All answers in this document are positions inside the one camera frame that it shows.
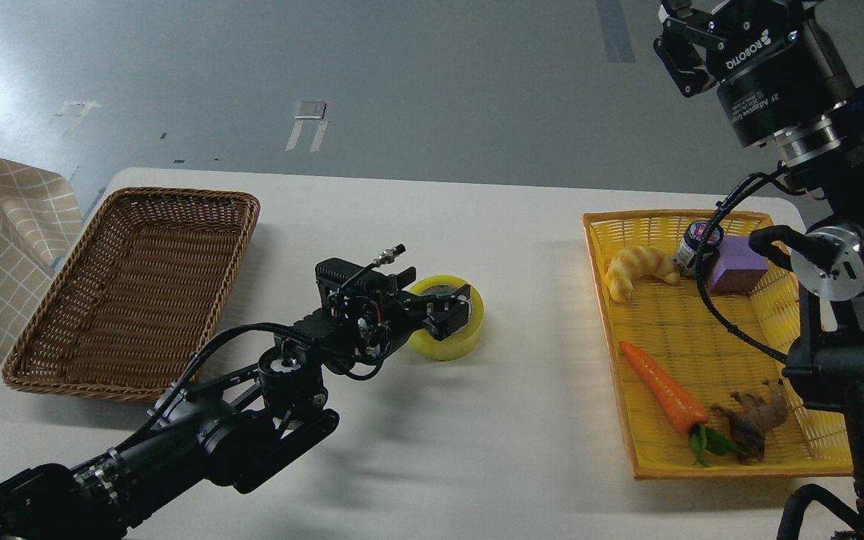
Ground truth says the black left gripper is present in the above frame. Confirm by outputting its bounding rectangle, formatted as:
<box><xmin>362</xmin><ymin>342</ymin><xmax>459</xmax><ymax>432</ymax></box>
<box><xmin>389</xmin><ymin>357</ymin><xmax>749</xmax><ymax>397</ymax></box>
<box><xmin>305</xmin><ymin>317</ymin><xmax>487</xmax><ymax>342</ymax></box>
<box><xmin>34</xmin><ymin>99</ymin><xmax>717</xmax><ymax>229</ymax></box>
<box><xmin>364</xmin><ymin>287</ymin><xmax>474</xmax><ymax>353</ymax></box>

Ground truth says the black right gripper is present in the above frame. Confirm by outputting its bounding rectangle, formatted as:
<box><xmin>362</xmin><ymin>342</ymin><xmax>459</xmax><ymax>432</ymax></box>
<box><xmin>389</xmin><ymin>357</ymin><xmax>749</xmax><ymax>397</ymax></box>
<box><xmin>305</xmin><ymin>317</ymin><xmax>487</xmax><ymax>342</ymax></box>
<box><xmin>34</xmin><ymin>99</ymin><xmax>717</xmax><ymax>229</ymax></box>
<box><xmin>654</xmin><ymin>0</ymin><xmax>855</xmax><ymax>147</ymax></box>

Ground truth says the yellow tape roll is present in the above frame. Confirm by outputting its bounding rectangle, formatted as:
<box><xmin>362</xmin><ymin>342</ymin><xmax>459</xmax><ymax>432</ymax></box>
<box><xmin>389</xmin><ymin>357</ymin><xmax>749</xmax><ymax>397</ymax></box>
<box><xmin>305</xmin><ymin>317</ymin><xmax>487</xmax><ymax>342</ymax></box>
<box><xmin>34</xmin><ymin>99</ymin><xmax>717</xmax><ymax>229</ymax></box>
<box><xmin>407</xmin><ymin>274</ymin><xmax>485</xmax><ymax>362</ymax></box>

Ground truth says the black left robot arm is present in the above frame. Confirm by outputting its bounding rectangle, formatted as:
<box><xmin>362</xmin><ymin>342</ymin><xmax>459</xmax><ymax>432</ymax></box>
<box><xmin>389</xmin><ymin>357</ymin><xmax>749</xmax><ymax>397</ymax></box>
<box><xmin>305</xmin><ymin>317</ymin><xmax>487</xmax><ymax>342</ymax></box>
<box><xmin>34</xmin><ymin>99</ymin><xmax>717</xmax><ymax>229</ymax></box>
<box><xmin>0</xmin><ymin>244</ymin><xmax>485</xmax><ymax>539</ymax></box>

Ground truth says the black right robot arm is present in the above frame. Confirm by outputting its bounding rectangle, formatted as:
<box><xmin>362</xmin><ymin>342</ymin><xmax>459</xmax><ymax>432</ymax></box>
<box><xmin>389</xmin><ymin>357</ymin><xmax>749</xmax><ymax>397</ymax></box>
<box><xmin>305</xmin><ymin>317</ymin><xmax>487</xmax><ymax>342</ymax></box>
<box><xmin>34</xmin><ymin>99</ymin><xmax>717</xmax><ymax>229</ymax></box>
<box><xmin>652</xmin><ymin>1</ymin><xmax>864</xmax><ymax>539</ymax></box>

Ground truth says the toy croissant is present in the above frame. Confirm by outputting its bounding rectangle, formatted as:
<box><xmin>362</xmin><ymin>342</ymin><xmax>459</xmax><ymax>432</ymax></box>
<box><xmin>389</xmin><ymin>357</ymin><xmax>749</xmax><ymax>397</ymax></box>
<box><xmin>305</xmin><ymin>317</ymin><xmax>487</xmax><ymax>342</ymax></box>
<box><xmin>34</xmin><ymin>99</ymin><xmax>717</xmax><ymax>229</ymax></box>
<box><xmin>604</xmin><ymin>245</ymin><xmax>681</xmax><ymax>303</ymax></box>

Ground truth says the yellow woven tray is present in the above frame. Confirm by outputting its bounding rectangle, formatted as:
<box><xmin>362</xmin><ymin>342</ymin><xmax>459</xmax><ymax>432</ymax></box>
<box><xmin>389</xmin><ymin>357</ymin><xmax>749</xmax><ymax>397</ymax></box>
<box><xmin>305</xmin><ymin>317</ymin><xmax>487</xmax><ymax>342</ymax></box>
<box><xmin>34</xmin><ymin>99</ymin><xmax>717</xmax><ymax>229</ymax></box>
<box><xmin>582</xmin><ymin>209</ymin><xmax>853</xmax><ymax>481</ymax></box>

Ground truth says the small dark jar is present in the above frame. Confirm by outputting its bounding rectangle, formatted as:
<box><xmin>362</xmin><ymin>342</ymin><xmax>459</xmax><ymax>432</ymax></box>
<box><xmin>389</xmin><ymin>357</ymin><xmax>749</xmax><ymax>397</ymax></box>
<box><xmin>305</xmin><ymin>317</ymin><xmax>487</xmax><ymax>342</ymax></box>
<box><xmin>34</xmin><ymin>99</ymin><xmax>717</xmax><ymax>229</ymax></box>
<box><xmin>673</xmin><ymin>220</ymin><xmax>725</xmax><ymax>279</ymax></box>

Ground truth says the purple foam block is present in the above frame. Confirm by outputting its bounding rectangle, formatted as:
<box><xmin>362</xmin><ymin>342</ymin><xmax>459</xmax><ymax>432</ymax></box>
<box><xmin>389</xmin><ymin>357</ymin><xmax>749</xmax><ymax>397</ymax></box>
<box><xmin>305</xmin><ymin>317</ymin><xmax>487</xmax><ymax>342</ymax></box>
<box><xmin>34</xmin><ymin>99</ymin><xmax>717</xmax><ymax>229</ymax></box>
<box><xmin>706</xmin><ymin>235</ymin><xmax>769</xmax><ymax>295</ymax></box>

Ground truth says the toy orange carrot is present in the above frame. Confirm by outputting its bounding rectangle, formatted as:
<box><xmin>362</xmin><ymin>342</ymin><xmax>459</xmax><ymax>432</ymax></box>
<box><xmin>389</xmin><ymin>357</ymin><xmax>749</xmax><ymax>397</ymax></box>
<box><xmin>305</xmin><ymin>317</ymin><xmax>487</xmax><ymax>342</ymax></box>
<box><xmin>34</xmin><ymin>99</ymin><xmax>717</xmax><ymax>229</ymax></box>
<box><xmin>619</xmin><ymin>341</ymin><xmax>746</xmax><ymax>467</ymax></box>

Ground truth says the brown wicker basket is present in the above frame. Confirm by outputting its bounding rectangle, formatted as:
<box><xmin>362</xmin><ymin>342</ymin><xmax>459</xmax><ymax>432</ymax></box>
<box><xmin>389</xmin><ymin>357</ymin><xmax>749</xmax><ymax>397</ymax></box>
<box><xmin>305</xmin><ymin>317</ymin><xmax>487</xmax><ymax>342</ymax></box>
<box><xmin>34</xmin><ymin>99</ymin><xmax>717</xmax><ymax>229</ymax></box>
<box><xmin>2</xmin><ymin>187</ymin><xmax>260</xmax><ymax>403</ymax></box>

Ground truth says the brown ginger root toy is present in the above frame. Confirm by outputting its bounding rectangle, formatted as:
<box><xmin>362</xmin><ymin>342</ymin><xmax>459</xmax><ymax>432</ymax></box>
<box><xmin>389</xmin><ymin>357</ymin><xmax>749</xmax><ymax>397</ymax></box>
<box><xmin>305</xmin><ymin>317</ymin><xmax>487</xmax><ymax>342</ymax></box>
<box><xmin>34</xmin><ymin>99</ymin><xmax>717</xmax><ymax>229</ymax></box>
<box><xmin>711</xmin><ymin>379</ymin><xmax>790</xmax><ymax>464</ymax></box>

